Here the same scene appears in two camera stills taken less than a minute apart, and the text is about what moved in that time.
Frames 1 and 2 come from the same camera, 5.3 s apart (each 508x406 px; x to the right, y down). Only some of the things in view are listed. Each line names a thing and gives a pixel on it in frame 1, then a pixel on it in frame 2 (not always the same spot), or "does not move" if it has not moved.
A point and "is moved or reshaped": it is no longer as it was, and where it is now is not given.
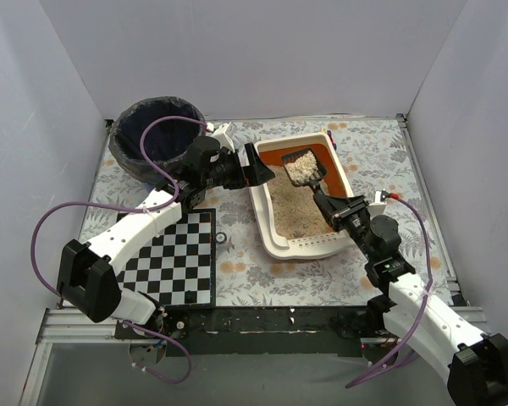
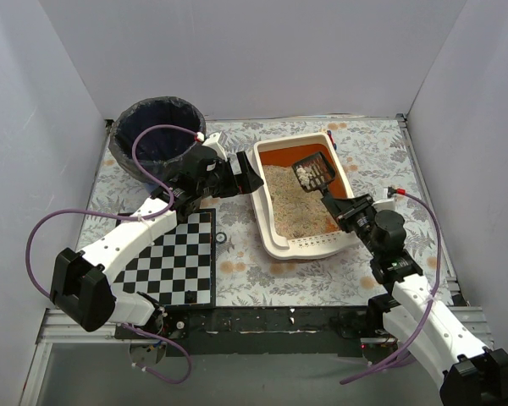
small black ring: x=224 y=239 does not move
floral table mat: x=389 y=205 does not move
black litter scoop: x=303 y=167 is moved or reshaped
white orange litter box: x=291 y=222 does not move
